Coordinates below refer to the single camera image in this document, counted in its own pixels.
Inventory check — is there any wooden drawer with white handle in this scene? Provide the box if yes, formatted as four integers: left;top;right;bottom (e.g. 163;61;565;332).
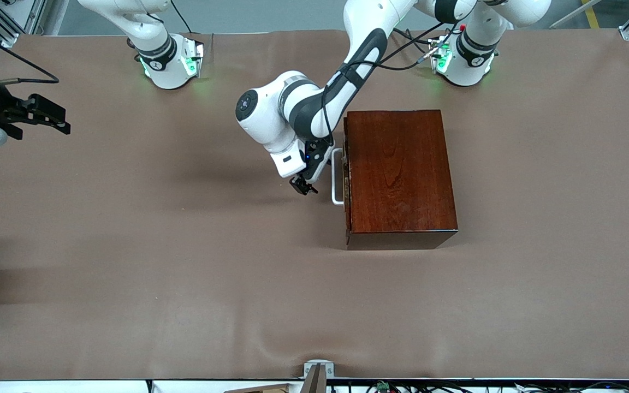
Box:
331;117;352;246

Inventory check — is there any thin aluminium bar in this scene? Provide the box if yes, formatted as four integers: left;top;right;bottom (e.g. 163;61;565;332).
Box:
550;0;602;29

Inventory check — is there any black base cable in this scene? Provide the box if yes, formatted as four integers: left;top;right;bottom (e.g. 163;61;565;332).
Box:
391;27;440;57
170;0;196;34

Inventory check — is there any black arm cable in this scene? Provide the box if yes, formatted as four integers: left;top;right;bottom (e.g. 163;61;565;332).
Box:
320;21;458;138
0;18;60;88

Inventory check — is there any brown cardboard piece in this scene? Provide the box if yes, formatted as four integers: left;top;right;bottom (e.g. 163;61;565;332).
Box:
224;384;293;393

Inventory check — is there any dark red wooden cabinet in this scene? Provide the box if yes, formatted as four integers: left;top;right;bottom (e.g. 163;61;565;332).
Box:
346;110;459;251

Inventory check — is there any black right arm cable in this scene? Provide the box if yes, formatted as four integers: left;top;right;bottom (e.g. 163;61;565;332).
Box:
0;18;60;88

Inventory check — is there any grey metal bracket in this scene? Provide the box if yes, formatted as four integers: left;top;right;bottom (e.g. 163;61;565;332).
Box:
304;359;335;393

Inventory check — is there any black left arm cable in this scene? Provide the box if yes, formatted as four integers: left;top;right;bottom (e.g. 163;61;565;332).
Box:
320;21;458;138

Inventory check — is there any brown table mat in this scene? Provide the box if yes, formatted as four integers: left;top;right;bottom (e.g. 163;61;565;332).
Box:
0;30;629;381

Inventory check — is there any aluminium frame structure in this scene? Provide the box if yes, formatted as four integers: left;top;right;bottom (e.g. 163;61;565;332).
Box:
0;0;48;49

